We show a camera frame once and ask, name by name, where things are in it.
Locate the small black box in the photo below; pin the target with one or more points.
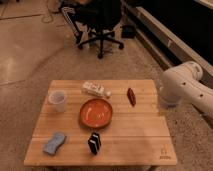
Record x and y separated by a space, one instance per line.
128 31

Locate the blue sponge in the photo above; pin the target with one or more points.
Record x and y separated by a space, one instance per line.
54 143

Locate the black and white eraser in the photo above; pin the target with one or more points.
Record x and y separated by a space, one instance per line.
94 143

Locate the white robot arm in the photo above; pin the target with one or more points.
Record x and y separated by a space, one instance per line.
183 82

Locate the wooden table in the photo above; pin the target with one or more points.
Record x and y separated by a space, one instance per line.
123 130

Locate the black office chair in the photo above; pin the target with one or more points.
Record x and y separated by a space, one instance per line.
100 17

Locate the dark red oblong object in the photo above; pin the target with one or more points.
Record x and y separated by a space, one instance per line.
131 97

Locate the orange plate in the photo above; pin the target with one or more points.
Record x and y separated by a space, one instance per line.
96 113

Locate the clear plastic cup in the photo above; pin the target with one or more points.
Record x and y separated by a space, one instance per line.
58 99

